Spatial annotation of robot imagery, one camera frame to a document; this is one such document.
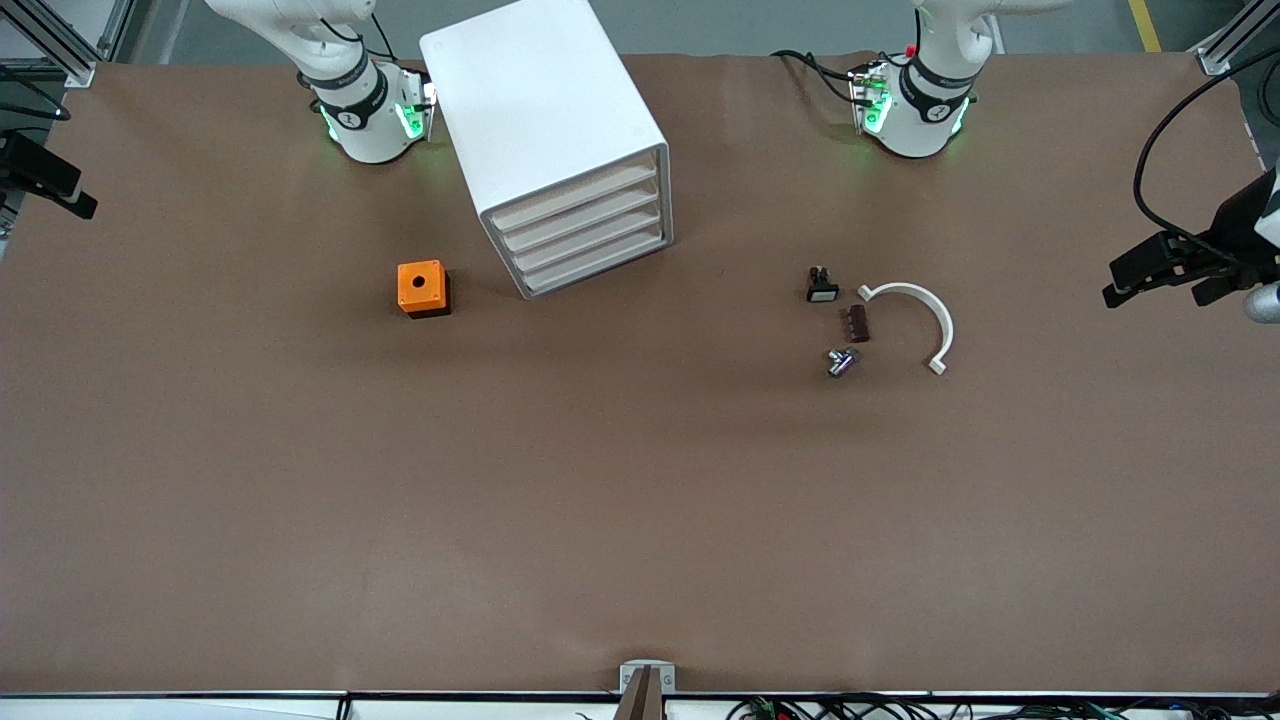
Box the brown table mat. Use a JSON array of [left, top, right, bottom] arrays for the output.
[[0, 50, 1280, 696]]

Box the aluminium frame profile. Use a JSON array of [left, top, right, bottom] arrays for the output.
[[1170, 0, 1280, 79], [97, 0, 161, 64], [0, 0, 99, 89]]

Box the white curved plastic bracket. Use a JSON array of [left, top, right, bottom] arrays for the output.
[[857, 282, 956, 376]]

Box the black base cable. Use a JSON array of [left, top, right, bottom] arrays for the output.
[[368, 10, 403, 63], [770, 48, 876, 106]]

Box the orange button enclosure box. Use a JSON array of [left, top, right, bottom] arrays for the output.
[[397, 260, 451, 319]]

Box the tangled cable bundle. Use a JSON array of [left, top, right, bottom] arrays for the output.
[[725, 692, 1280, 720]]

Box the white table edge rail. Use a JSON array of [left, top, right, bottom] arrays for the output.
[[0, 688, 1280, 720]]

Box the grey metal bracket plate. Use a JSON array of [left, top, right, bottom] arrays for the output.
[[620, 660, 677, 694]]

